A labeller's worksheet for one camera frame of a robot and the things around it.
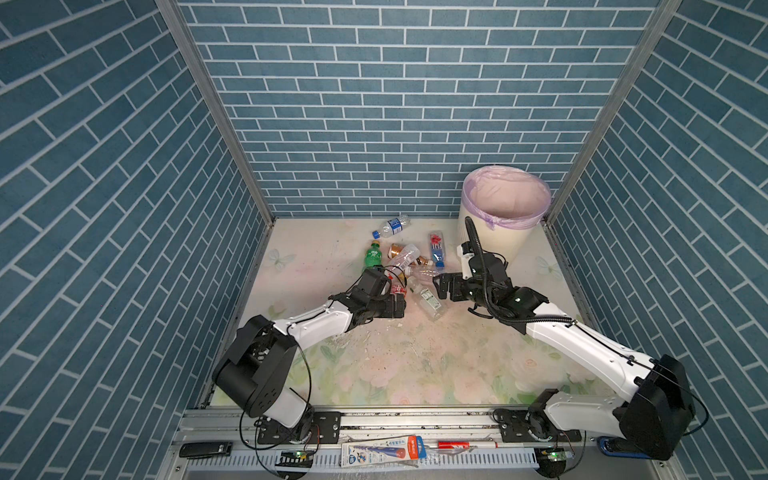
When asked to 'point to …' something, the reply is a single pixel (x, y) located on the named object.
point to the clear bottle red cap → (408, 254)
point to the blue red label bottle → (437, 250)
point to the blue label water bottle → (392, 227)
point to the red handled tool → (451, 445)
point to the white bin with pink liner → (505, 203)
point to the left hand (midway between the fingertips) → (395, 304)
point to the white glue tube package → (381, 451)
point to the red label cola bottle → (398, 289)
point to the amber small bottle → (394, 249)
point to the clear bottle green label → (425, 299)
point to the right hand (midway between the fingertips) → (444, 274)
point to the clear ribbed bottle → (426, 272)
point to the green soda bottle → (373, 256)
